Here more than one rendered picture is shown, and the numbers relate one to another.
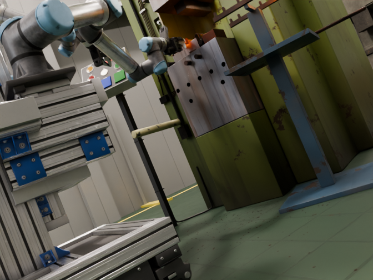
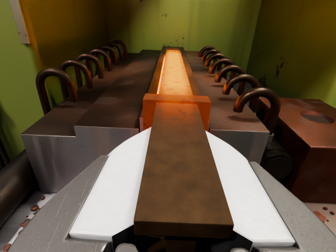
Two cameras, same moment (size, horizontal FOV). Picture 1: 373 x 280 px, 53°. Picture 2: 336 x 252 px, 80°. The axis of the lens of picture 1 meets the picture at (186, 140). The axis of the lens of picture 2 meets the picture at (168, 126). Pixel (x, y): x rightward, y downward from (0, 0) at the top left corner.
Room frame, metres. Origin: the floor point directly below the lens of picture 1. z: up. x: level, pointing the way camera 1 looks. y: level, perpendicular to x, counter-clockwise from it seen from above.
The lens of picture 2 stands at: (2.03, -0.13, 1.07)
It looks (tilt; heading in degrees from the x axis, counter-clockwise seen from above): 28 degrees down; 322
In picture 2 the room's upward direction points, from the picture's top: 3 degrees clockwise
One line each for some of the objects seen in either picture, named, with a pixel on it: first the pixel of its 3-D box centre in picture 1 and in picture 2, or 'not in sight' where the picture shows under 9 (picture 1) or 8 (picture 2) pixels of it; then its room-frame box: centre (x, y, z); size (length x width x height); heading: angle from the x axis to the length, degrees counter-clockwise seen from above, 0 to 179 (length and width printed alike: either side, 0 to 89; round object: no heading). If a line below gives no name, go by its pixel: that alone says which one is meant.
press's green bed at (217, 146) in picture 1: (257, 153); not in sight; (2.29, -0.37, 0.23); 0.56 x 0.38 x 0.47; 142
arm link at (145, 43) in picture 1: (150, 45); not in sight; (1.88, -0.02, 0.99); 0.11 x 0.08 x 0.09; 143
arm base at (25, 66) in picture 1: (33, 71); not in sight; (1.28, 0.40, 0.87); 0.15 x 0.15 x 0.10
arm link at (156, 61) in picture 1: (155, 64); not in sight; (1.89, 0.00, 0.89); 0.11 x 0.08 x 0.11; 65
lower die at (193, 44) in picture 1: (204, 50); (158, 87); (2.32, -0.32, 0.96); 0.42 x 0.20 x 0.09; 142
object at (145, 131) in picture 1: (157, 128); not in sight; (2.29, 0.13, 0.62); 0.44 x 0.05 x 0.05; 142
